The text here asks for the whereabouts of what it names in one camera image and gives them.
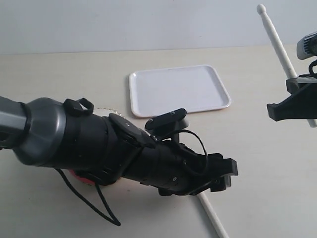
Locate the white rectangular tray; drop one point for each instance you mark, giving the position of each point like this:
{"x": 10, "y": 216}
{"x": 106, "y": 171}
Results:
{"x": 195, "y": 88}

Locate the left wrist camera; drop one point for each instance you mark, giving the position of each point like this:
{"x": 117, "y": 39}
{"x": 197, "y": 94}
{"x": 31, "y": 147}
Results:
{"x": 165, "y": 126}

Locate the white drumstick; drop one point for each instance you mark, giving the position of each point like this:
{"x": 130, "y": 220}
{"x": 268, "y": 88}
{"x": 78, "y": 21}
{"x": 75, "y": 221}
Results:
{"x": 213, "y": 217}
{"x": 281, "y": 52}

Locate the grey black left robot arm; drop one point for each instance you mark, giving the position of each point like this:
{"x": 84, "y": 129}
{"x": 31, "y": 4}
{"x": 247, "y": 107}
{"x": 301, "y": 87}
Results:
{"x": 102, "y": 149}

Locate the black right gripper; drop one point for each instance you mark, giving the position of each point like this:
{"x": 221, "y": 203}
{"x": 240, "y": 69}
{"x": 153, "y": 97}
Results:
{"x": 302, "y": 102}

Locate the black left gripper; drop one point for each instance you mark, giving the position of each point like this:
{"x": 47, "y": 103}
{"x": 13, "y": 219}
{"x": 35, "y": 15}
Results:
{"x": 164, "y": 168}

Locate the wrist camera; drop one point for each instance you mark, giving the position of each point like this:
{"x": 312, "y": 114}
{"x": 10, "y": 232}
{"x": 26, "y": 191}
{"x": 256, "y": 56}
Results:
{"x": 307, "y": 46}
{"x": 165, "y": 126}

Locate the red small drum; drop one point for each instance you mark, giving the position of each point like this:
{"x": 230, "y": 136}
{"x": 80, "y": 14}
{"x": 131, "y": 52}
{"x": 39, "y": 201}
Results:
{"x": 102, "y": 112}

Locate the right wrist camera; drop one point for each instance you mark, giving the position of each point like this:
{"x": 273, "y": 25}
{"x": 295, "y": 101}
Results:
{"x": 307, "y": 46}

